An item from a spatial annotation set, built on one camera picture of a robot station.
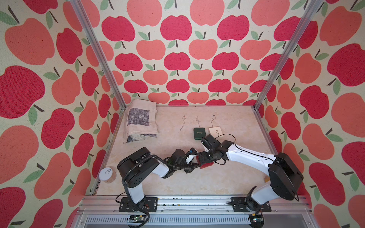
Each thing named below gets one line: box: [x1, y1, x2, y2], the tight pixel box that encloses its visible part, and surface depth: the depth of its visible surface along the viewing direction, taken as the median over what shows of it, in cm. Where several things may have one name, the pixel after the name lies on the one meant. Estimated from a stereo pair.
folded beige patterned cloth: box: [123, 98, 159, 144], surface depth 107 cm
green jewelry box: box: [193, 127, 207, 141], surface depth 103 cm
